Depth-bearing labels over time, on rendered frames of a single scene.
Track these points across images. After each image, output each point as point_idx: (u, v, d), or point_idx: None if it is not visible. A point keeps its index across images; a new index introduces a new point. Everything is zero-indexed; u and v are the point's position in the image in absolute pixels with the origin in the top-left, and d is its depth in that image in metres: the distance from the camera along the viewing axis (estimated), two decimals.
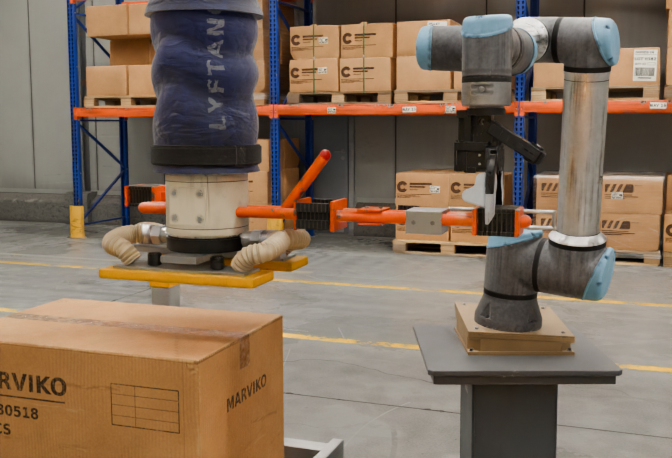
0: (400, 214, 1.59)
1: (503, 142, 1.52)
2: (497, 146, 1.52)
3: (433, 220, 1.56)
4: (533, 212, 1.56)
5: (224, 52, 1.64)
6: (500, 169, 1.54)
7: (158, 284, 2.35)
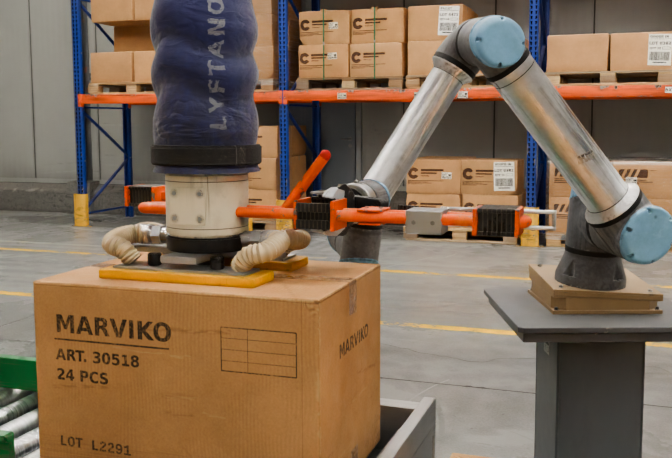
0: (400, 214, 1.59)
1: (358, 196, 1.79)
2: (352, 194, 1.78)
3: (433, 220, 1.56)
4: (533, 212, 1.56)
5: (225, 52, 1.64)
6: (347, 204, 1.74)
7: None
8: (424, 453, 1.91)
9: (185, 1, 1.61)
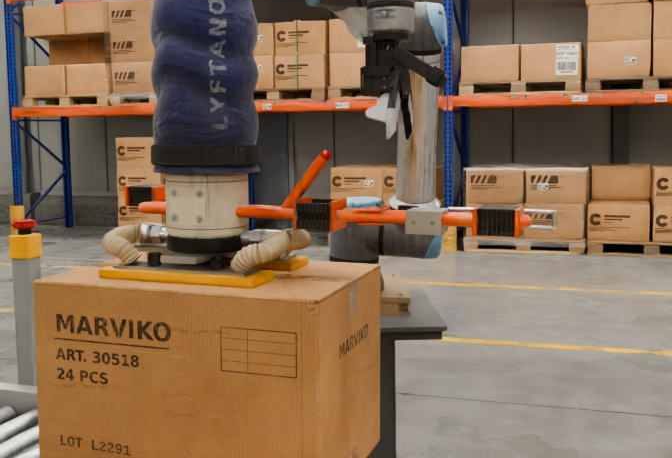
0: (400, 214, 1.59)
1: (406, 66, 1.57)
2: (401, 69, 1.57)
3: (433, 220, 1.56)
4: (533, 212, 1.56)
5: (226, 52, 1.64)
6: (405, 93, 1.59)
7: (17, 256, 2.47)
8: None
9: (186, 1, 1.61)
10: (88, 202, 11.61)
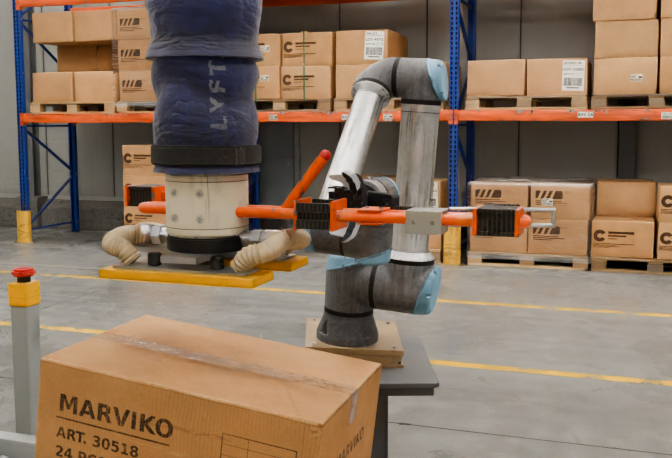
0: (400, 214, 1.59)
1: (371, 192, 1.92)
2: (366, 190, 1.92)
3: (433, 220, 1.56)
4: (533, 210, 1.60)
5: None
6: (362, 198, 1.88)
7: (16, 304, 2.51)
8: None
9: None
10: (94, 207, 11.67)
